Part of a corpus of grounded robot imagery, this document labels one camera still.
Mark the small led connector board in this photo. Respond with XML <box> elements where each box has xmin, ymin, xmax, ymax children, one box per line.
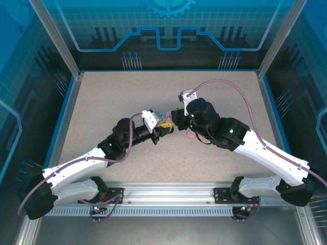
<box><xmin>233</xmin><ymin>205</ymin><xmax>256</xmax><ymax>214</ymax></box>
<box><xmin>90</xmin><ymin>203</ymin><xmax>107</xmax><ymax>214</ymax></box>

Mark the metal lower shelf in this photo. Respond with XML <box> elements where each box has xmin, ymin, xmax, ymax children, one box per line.
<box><xmin>15</xmin><ymin>204</ymin><xmax>327</xmax><ymax>245</ymax></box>

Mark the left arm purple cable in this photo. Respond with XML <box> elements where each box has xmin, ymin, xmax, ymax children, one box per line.
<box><xmin>17</xmin><ymin>113</ymin><xmax>125</xmax><ymax>223</ymax></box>

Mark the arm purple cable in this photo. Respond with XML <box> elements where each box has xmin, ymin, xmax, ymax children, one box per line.
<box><xmin>17</xmin><ymin>113</ymin><xmax>125</xmax><ymax>223</ymax></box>
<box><xmin>189</xmin><ymin>79</ymin><xmax>327</xmax><ymax>223</ymax></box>

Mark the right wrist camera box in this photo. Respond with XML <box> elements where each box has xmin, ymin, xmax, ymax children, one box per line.
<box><xmin>177</xmin><ymin>88</ymin><xmax>198</xmax><ymax>108</ymax></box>

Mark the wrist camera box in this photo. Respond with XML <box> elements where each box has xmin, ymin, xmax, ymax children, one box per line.
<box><xmin>141</xmin><ymin>109</ymin><xmax>164</xmax><ymax>133</ymax></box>
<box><xmin>177</xmin><ymin>88</ymin><xmax>198</xmax><ymax>108</ymax></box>

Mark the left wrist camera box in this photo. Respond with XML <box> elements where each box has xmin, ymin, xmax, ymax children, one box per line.
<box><xmin>141</xmin><ymin>109</ymin><xmax>164</xmax><ymax>133</ymax></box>

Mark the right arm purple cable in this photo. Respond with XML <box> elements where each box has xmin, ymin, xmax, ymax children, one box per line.
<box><xmin>189</xmin><ymin>79</ymin><xmax>327</xmax><ymax>223</ymax></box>

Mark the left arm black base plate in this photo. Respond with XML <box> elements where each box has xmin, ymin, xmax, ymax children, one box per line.
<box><xmin>78</xmin><ymin>187</ymin><xmax>125</xmax><ymax>204</ymax></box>

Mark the blue trimmed aluminium side rail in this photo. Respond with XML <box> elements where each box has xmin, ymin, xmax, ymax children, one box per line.
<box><xmin>256</xmin><ymin>72</ymin><xmax>303</xmax><ymax>186</ymax></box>
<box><xmin>38</xmin><ymin>72</ymin><xmax>85</xmax><ymax>186</ymax></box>

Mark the aluminium mounting rail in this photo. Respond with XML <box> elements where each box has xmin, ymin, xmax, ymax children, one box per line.
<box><xmin>27</xmin><ymin>180</ymin><xmax>311</xmax><ymax>208</ymax></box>

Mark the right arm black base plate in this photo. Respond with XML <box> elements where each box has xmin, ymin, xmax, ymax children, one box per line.
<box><xmin>213</xmin><ymin>187</ymin><xmax>261</xmax><ymax>204</ymax></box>

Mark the slotted cable duct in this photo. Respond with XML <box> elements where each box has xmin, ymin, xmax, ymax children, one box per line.
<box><xmin>40</xmin><ymin>207</ymin><xmax>235</xmax><ymax>217</ymax></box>

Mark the aluminium frame post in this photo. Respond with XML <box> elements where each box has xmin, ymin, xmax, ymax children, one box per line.
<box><xmin>256</xmin><ymin>0</ymin><xmax>309</xmax><ymax>80</ymax></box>
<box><xmin>28</xmin><ymin>0</ymin><xmax>85</xmax><ymax>79</ymax></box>

